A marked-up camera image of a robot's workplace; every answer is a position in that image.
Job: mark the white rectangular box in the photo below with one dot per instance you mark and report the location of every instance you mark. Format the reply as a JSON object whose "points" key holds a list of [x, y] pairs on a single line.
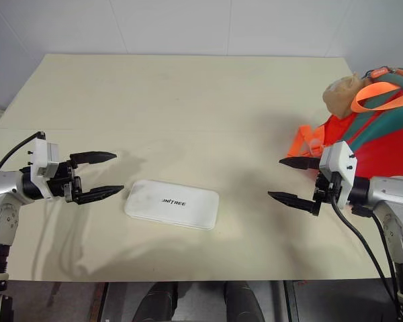
{"points": [[171, 204]]}

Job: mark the dark table frame bar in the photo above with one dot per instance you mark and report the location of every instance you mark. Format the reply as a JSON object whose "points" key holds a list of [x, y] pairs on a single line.
{"points": [[100, 302]]}

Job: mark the black panel under table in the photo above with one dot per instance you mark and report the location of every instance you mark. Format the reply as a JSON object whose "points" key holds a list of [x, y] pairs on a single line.
{"points": [[339, 302]]}

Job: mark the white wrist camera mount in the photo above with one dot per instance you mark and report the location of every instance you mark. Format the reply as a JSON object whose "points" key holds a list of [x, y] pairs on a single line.
{"points": [[42, 154], [339, 159]]}

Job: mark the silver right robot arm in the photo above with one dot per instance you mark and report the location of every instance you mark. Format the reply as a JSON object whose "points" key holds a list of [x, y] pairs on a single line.
{"points": [[391, 192]]}

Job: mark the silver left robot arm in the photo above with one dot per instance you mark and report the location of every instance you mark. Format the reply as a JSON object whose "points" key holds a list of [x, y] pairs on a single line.
{"points": [[3, 188]]}

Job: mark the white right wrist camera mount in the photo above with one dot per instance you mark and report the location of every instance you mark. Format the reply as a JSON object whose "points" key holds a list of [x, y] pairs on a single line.
{"points": [[339, 159]]}

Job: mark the dark rounded shape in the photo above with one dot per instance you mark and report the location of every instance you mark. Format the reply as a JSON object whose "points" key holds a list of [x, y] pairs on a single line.
{"points": [[156, 302], [243, 302]]}

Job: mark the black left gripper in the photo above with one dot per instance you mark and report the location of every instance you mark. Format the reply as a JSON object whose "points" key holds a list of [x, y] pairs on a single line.
{"points": [[58, 182]]}

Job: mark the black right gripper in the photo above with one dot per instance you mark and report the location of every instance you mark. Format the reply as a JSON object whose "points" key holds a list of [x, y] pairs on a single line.
{"points": [[326, 191]]}

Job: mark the beige crumpled bag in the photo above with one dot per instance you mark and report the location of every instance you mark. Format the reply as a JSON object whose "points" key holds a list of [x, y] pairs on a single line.
{"points": [[342, 95]]}

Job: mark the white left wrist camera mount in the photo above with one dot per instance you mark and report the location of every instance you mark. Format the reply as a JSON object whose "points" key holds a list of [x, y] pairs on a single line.
{"points": [[42, 154]]}

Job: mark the red green orange backpack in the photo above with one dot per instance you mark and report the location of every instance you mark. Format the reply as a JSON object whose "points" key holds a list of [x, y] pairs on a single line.
{"points": [[383, 134]]}

